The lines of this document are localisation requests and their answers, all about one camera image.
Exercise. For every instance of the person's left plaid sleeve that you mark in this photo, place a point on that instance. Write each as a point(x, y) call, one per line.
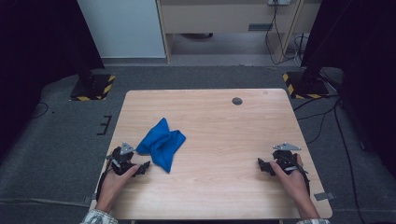
point(99, 218)

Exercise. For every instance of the person's right hand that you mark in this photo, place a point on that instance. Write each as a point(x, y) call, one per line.
point(294, 185)

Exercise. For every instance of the person's right plaid sleeve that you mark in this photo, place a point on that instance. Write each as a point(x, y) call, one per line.
point(313, 221)

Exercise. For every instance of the grey tape piece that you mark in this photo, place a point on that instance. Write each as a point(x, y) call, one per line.
point(88, 199)
point(323, 196)

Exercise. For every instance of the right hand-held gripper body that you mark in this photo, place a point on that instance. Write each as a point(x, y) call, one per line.
point(285, 158)

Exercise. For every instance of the person's left hand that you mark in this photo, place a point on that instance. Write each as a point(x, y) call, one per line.
point(112, 186)

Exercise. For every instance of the light wooden desk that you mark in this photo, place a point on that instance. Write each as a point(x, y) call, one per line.
point(218, 18)

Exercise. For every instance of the black stand with striped base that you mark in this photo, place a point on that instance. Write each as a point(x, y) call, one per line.
point(99, 88)
point(306, 87)

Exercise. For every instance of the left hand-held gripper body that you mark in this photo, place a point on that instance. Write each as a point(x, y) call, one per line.
point(120, 161)

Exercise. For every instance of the grey round table grommet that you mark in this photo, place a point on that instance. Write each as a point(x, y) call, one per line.
point(237, 101)

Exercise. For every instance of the person's plaid sleeve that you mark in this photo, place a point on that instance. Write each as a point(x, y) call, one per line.
point(99, 218)
point(313, 221)

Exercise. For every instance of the black curtain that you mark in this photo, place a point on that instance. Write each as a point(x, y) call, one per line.
point(37, 46)
point(367, 46)

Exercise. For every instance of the white panel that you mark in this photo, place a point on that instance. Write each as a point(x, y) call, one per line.
point(124, 28)

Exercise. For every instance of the black tape floor mark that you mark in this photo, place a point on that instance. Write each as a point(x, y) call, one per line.
point(106, 124)

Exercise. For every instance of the blue microfibre towel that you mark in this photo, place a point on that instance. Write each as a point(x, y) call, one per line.
point(162, 143)

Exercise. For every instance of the white power strip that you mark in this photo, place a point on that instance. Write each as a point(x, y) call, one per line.
point(278, 2)

